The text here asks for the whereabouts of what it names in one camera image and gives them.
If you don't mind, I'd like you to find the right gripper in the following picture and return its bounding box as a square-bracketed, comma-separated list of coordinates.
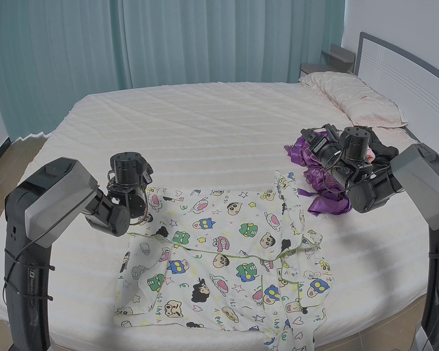
[301, 128, 344, 162]

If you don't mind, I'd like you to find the cream pillow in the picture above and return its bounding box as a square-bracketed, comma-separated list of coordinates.
[299, 71, 409, 129]

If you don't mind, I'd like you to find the grey bedside table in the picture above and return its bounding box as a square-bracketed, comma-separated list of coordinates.
[300, 44, 356, 83]

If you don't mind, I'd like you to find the bed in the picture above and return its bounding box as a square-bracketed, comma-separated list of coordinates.
[0, 31, 439, 351]

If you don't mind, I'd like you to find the white printed pyjama top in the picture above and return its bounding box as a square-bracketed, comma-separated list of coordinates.
[113, 170, 335, 351]

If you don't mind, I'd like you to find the blue-green curtain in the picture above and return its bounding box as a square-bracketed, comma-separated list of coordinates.
[0, 0, 346, 142]

